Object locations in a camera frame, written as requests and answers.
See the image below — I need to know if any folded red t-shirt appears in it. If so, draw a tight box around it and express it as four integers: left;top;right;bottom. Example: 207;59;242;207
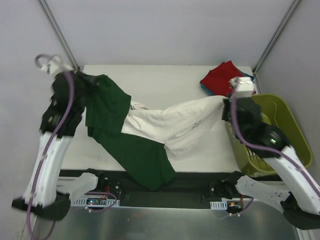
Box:
199;61;244;97

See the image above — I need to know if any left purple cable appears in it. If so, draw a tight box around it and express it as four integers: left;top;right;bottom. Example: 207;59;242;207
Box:
26;53;118;240

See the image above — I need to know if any folded blue t-shirt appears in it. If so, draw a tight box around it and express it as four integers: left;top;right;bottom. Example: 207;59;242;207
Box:
199;70;255;96

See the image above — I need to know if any left aluminium frame post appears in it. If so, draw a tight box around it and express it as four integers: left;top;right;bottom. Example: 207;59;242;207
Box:
37;0;80;70

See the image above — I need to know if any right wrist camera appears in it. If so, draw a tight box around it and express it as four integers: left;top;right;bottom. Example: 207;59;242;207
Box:
229;76;255;99

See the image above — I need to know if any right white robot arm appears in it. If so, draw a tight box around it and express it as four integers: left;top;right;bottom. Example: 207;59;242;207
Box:
214;97;320;230

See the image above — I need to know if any aluminium front rail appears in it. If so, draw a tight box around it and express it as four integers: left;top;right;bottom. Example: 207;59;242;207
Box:
56;174;288;201

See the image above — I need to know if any right aluminium frame post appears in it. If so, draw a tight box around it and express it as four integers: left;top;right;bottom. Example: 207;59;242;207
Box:
252;0;303;76

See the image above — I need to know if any right white cable duct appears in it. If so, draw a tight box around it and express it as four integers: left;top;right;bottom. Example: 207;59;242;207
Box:
210;200;228;211

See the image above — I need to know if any aluminium frame post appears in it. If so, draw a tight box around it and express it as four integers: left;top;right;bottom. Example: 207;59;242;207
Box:
37;0;80;70
252;0;303;76

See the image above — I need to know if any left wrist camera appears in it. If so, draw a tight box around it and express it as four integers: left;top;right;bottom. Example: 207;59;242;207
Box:
34;53;74;77

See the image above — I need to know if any white cable duct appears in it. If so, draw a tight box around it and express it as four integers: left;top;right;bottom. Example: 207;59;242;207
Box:
70;197;120;208
210;200;228;211

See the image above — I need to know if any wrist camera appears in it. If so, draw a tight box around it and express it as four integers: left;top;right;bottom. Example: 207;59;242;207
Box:
34;53;74;77
229;76;255;99

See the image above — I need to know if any olive green plastic bin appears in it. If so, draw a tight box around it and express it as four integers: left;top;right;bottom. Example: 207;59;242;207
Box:
225;94;313;178

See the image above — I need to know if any left white cable duct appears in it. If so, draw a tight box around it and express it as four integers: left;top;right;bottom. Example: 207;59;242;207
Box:
70;197;120;208

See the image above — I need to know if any white and green t-shirt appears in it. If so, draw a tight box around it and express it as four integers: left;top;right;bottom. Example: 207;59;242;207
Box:
85;74;224;191

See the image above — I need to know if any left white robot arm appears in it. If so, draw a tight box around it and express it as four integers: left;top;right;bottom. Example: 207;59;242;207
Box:
11;71;106;221

